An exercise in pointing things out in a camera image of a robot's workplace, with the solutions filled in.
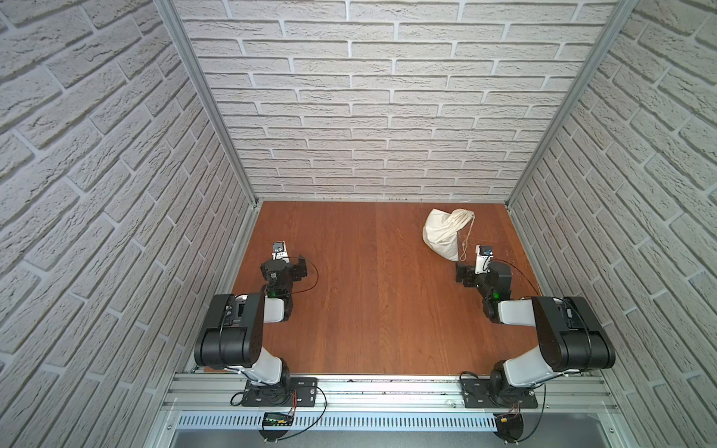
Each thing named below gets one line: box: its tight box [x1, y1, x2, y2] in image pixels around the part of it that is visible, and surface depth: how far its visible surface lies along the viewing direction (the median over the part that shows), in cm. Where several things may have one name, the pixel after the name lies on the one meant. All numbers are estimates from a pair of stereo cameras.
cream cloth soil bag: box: [421, 208, 476, 263], surface depth 97 cm
